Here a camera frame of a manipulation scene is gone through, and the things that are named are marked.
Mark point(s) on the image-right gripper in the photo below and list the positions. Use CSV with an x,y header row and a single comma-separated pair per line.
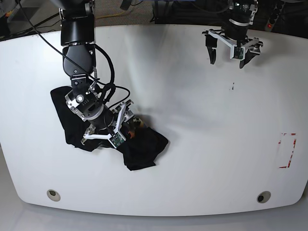
x,y
236,31

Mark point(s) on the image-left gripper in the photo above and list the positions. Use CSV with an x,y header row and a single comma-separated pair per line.
x,y
80,109

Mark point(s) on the black printed T-shirt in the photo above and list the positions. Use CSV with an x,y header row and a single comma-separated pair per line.
x,y
139,151

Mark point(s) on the red tape rectangle marking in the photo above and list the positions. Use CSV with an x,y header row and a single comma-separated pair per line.
x,y
285,151

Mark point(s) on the white wrist camera mount image-right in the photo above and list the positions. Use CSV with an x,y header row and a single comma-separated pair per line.
x,y
237,51

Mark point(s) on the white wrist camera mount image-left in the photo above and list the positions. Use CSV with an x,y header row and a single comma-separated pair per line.
x,y
107,126

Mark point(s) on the left table cable grommet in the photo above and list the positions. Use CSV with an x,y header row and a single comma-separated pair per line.
x,y
53,195

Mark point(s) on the table cable grommet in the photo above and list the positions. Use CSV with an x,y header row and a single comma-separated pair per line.
x,y
53,195
263,197

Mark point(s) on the right table cable grommet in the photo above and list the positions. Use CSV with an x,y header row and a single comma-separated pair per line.
x,y
263,197

